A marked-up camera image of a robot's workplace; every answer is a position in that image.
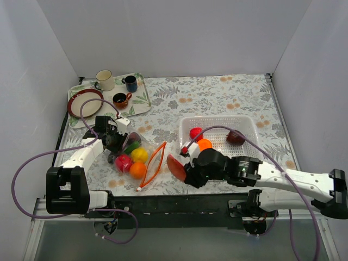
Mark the cream enamel mug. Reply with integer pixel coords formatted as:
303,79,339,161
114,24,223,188
94,70,115,91

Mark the fake dark purple fig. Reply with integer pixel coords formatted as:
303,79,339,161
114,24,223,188
226,130,245,146

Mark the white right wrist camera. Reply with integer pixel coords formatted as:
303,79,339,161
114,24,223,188
180,141,201,164

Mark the red rimmed cream plate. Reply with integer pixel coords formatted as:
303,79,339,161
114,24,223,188
67,89,104,118

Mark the white plastic basket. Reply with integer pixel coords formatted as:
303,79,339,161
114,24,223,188
179,115,262,159

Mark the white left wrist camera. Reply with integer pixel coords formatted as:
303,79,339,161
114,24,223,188
115,117,131,134

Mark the floral table mat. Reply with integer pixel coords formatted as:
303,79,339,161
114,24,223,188
55,73,305,196

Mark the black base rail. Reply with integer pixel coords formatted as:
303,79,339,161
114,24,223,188
84,193,279,229

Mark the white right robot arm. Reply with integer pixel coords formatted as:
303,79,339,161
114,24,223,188
181,147,347,220

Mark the clear zip top bag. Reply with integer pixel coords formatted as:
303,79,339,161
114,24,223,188
107,130,167,192

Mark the fake green cucumber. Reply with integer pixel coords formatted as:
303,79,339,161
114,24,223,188
123,141,141,155

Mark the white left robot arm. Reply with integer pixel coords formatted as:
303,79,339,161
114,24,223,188
46,116,131,218

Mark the leaf print serving tray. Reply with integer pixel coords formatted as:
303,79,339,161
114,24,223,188
67,73,151,129

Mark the fake orange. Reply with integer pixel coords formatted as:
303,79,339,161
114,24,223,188
197,139,213,151
129,161,146,179

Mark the fake watermelon slice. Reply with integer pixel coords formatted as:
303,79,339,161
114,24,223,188
166,154,187,182

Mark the fake yellow lemon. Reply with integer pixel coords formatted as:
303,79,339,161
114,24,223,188
130,147,148,163

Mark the fake red apple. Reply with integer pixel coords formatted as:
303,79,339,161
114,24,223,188
115,154,133,173

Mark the fake red strawberry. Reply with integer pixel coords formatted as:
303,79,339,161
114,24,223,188
189,127,204,141

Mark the dark blue mug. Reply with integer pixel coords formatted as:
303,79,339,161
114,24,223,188
121,75,138,93

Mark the orange brown ceramic mug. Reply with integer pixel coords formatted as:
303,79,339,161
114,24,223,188
113,92,132,109

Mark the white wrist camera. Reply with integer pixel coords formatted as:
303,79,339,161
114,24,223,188
115,117,131,134
180,141,201,164

